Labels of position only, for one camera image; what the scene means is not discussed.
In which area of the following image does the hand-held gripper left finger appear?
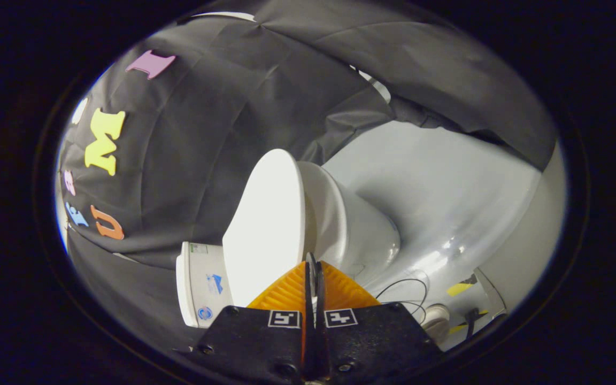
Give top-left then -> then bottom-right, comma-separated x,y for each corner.
188,261 -> 311,383

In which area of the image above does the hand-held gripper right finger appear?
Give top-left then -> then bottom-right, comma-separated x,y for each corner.
313,261 -> 445,383

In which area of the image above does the black lid pull tab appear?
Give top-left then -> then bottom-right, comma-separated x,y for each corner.
306,252 -> 326,303

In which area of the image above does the white toilet lid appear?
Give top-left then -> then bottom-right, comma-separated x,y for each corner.
222,148 -> 307,309

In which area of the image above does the white toilet tank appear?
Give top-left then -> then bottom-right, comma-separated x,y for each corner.
175,241 -> 235,328

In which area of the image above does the white toilet bowl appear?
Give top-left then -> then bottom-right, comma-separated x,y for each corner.
296,160 -> 402,287

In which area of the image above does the white round floor fitting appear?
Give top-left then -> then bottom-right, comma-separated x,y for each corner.
422,303 -> 451,344

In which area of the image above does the white flat board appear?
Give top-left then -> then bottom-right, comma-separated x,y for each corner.
473,267 -> 507,317

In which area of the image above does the black backdrop cloth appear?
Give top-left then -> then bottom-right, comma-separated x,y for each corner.
58,0 -> 558,351

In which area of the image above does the thin black cable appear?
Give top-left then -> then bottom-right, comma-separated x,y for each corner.
375,278 -> 429,322

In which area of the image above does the thick black cable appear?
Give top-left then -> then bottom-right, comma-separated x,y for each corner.
464,307 -> 481,341

